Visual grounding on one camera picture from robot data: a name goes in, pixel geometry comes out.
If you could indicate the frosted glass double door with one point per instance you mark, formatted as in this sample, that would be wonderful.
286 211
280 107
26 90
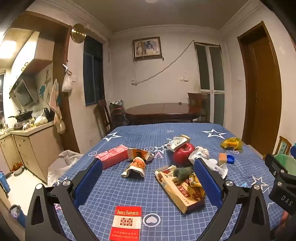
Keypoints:
211 69

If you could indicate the white bag of garlic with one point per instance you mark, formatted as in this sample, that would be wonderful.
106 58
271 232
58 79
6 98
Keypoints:
41 120

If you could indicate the blue star print tablecloth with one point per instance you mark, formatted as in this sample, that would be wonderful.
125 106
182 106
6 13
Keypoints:
115 197

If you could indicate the yellow snack wrapper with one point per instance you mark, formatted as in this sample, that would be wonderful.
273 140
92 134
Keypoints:
195 182

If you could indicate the white crumpled cloth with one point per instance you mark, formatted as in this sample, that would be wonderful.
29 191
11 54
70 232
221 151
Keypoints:
64 162

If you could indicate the brown cardboard box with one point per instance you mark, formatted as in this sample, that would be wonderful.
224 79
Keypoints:
182 194

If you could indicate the yellow plastic wrapper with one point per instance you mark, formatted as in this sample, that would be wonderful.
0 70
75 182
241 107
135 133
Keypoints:
231 141

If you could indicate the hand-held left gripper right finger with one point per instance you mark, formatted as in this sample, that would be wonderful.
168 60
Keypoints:
208 183

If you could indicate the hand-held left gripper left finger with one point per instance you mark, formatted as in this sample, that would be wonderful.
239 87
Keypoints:
89 178

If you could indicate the pink hanging towel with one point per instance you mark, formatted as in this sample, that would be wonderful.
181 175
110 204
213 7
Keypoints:
55 97

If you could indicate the red cigarette pack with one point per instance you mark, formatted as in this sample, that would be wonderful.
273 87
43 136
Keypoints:
126 223

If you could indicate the plain brown wooden door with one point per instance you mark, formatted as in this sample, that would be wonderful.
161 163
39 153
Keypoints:
261 88

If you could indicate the gold round wall clock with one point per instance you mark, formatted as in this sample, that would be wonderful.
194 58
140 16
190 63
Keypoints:
78 33

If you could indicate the yellow sponge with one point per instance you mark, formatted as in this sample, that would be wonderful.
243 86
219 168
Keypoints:
222 158

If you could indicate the beige wall cupboard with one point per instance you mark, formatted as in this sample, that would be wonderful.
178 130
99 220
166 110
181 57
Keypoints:
44 51

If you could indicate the pink tissue pack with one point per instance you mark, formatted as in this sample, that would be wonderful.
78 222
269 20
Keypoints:
112 157

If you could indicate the white wall socket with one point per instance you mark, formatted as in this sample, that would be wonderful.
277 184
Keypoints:
133 82

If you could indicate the blue bottle cap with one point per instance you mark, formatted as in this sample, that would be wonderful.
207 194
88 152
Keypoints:
230 159

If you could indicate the carved back wooden chair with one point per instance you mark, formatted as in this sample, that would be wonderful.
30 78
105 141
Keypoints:
198 102

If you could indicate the black wok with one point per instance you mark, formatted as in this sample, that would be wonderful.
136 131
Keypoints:
23 114

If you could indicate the red apple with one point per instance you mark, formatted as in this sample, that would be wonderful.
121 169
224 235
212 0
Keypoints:
182 154

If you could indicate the white wall switch box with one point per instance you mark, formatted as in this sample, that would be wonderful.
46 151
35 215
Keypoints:
183 78

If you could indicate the range hood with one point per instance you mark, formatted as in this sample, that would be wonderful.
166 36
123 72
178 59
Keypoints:
24 92

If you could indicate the white barcode packet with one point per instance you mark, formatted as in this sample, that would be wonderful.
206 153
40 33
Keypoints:
177 142

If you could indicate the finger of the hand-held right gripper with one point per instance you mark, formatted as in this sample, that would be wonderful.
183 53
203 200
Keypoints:
275 165

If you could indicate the green lined trash bin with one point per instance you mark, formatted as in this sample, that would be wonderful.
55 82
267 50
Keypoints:
285 161

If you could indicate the blue plastic bottle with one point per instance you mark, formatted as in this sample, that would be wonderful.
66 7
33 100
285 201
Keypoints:
5 183
18 214

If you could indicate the dark window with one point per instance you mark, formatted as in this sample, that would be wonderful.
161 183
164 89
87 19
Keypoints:
92 71

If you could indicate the round dark wooden table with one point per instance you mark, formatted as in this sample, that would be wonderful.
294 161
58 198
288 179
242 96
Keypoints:
159 111

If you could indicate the beige kitchen cabinet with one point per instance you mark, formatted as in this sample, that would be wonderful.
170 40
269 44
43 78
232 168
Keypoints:
30 148

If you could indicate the crushed orange paper cup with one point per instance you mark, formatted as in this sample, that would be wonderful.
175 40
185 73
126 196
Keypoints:
136 168

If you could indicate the dark wooden chair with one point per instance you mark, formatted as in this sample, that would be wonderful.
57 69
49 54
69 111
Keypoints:
103 113

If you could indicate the hanging white plastic bag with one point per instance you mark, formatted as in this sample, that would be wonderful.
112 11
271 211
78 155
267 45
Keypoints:
67 83

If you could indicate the small yellow wooden chair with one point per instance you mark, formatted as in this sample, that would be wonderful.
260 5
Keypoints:
283 146

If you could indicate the torn orange white carton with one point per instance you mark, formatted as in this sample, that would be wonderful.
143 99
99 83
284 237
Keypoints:
138 153

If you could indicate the green scouring pad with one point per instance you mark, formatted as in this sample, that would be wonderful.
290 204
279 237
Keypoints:
182 173

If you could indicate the framed wall picture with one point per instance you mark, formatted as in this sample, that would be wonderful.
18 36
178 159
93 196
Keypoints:
146 48

